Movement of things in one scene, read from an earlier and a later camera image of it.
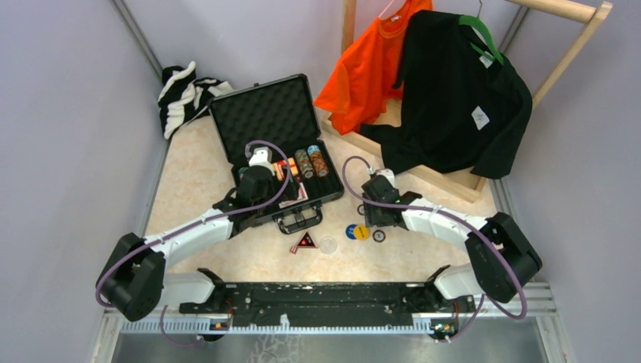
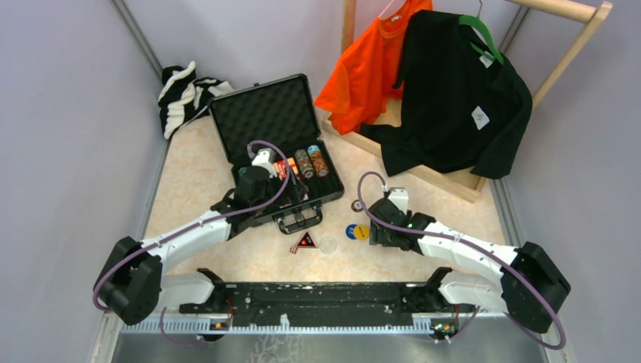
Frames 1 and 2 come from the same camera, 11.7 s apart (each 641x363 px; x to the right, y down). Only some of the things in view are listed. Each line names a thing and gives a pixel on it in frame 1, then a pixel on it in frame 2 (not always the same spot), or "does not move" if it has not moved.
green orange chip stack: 304,162 does not move
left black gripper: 280,188 does not move
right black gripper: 371,218 to 377,237
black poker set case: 276,124 does not move
